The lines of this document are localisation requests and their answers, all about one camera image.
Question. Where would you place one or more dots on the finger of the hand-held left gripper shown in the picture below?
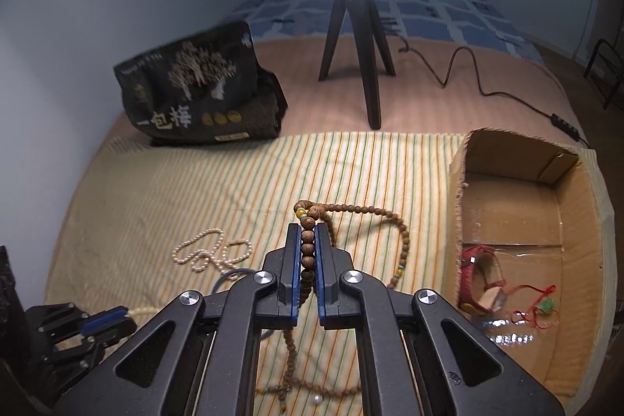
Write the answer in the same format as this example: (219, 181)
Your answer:
(85, 355)
(105, 322)

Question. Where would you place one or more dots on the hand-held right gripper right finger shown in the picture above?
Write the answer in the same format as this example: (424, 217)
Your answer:
(321, 270)

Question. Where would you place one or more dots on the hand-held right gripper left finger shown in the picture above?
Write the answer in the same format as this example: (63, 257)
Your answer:
(292, 270)

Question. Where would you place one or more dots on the cardboard box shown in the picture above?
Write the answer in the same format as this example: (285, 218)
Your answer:
(580, 226)

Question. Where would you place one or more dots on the striped yellow cloth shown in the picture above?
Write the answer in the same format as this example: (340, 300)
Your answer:
(195, 192)

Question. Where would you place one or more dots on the brown blanket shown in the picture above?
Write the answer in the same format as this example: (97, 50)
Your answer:
(438, 114)

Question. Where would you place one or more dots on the black printed snack bag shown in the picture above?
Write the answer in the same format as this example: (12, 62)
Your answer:
(195, 84)

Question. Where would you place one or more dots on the black tripod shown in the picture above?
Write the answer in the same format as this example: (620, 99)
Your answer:
(363, 55)

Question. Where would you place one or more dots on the blue checked bed sheet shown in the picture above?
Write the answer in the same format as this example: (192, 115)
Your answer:
(438, 16)

